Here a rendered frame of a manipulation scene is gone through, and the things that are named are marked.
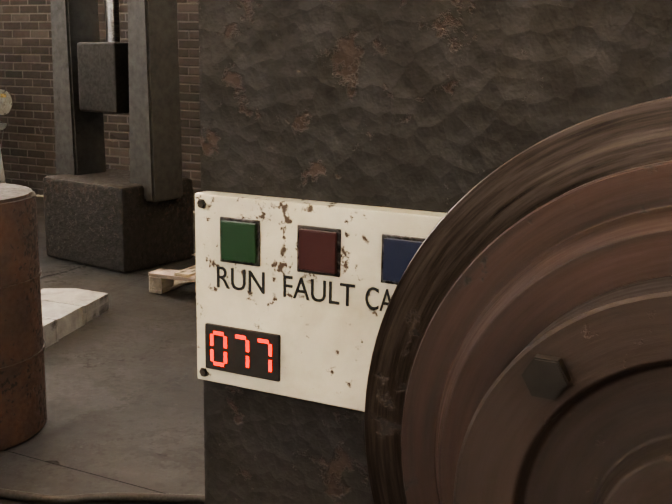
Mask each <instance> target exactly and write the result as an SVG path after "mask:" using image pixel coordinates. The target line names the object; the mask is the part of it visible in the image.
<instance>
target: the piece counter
mask: <svg viewBox="0 0 672 504"><path fill-rule="evenodd" d="M213 334H214V335H220V336H224V332H219V331H213ZM213 334H210V346H214V341H213ZM235 338H237V339H243V340H246V336H242V335H236V334H235ZM258 342H260V343H266V344H268V356H272V344H269V340H265V339H260V338H258ZM224 348H227V337H226V336H224ZM246 352H249V340H246ZM210 361H214V350H213V349H210ZM224 363H225V364H227V352H224ZM224 363H220V362H215V361H214V365H216V366H221V367H224ZM268 372H272V360H268Z"/></svg>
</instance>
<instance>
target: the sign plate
mask: <svg viewBox="0 0 672 504"><path fill-rule="evenodd" d="M446 214H447V213H441V212H430V211H420V210H409V209H398V208H387V207H377V206H366V205H355V204H344V203H334V202H323V201H312V200H302V199H291V198H280V197H269V196H259V195H248V194H237V193H227V192H216V191H203V192H198V193H195V242H196V311H197V377H198V379H203V380H208V381H213V382H218V383H223V384H228V385H233V386H238V387H243V388H248V389H253V390H258V391H263V392H268V393H273V394H278V395H283V396H288V397H293V398H298V399H303V400H308V401H313V402H318V403H323V404H328V405H333V406H338V407H343V408H348V409H353V410H358V411H363V412H365V397H366V387H367V379H368V373H369V367H370V362H371V357H372V353H373V349H374V345H375V341H376V338H377V334H378V331H379V328H380V325H381V322H382V319H383V317H384V314H385V311H386V309H387V306H388V304H389V302H390V299H391V297H392V295H393V293H394V291H395V288H396V286H397V284H398V282H392V281H385V280H383V257H384V238H392V239H401V240H410V241H420V242H424V240H425V239H426V238H427V237H428V235H429V234H430V233H431V231H432V230H433V229H434V228H435V226H436V225H437V224H438V223H439V222H440V220H441V219H442V218H443V217H444V216H445V215H446ZM222 220H227V221H236V222H245V223H254V224H256V263H247V262H239V261H232V260H224V259H221V221H222ZM299 229H309V230H319V231H328V232H336V233H337V272H336V274H331V273H323V272H316V271H308V270H300V269H299ZM213 331H219V332H224V336H226V337H227V348H224V336H220V335H214V334H213ZM210 334H213V341H214V346H210ZM235 334H236V335H242V336H246V340H249V352H246V340H243V339H237V338H235ZM258 338H260V339H265V340H269V344H272V356H268V344H266V343H260V342H258ZM210 349H213V350H214V361H215V362H220V363H224V352H227V364H225V363H224V367H221V366H216V365H214V361H210ZM246 356H249V368H246ZM268 360H272V372H268Z"/></svg>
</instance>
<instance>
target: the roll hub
mask: <svg viewBox="0 0 672 504"><path fill-rule="evenodd" d="M537 354H540V355H547V356H553V357H560V358H561V359H562V361H563V363H564V366H565V368H566V370H567V372H568V374H569V376H570V378H571V380H570V382H569V383H568V384H567V386H566V387H565V388H564V390H563V391H562V392H561V393H560V395H559V396H558V397H557V399H556V400H551V399H545V398H540V397H534V396H531V394H530V391H529V389H528V387H527V385H526V383H525V381H524V379H523V377H522V373H523V372H524V370H525V369H526V368H527V366H528V365H529V364H530V362H531V361H532V360H533V358H534V357H535V356H536V355H537ZM453 504H672V275H670V276H664V277H658V278H652V279H648V280H643V281H639V282H635V283H632V284H629V285H625V286H622V287H619V288H616V289H613V290H611V291H608V292H605V293H603V294H601V295H599V296H596V297H594V298H592V299H590V300H588V301H586V302H584V303H582V304H580V305H578V306H577V307H575V308H573V309H572V310H570V311H569V312H567V313H565V314H564V315H562V316H561V317H560V318H558V319H557V320H555V321H554V322H553V323H551V324H550V325H549V326H548V327H546V328H545V329H544V330H543V331H542V332H540V333H539V334H538V335H537V336H536V337H535V338H534V339H533V340H532V341H531V342H530V343H529V344H528V345H527V346H526V347H525V348H524V349H523V350H522V351H521V352H520V353H519V354H518V356H517V357H516V358H515V359H514V360H513V361H512V362H511V363H510V364H509V365H508V366H507V367H506V368H505V369H504V371H503V372H502V373H501V374H500V375H499V376H498V378H497V379H496V380H495V381H494V383H493V384H492V385H491V387H490V388H489V390H488V391H487V393H486V394H485V396H484V397H483V399H482V400H481V402H480V404H479V406H478V408H477V409H476V411H475V413H474V415H473V417H472V420H471V422H470V424H469V426H468V429H467V431H466V434H465V437H464V440H463V443H462V446H461V450H460V453H459V458H458V462H457V467H456V473H455V480H454V492H453Z"/></svg>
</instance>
